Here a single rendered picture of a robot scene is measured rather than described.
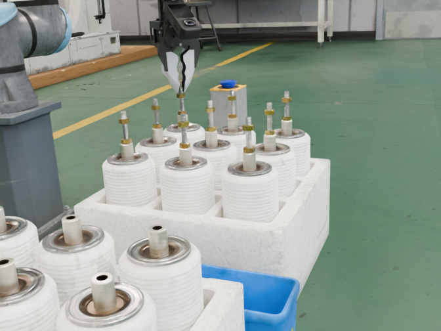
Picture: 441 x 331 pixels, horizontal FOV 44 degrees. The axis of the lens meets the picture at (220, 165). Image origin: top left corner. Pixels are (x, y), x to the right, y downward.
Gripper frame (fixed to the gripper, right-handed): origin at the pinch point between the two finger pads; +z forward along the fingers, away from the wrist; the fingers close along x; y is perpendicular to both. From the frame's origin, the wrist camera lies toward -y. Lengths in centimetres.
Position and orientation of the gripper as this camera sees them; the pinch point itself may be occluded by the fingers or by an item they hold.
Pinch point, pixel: (181, 87)
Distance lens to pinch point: 118.2
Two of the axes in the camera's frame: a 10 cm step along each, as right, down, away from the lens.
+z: 0.4, 9.5, 3.1
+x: -8.8, 1.8, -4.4
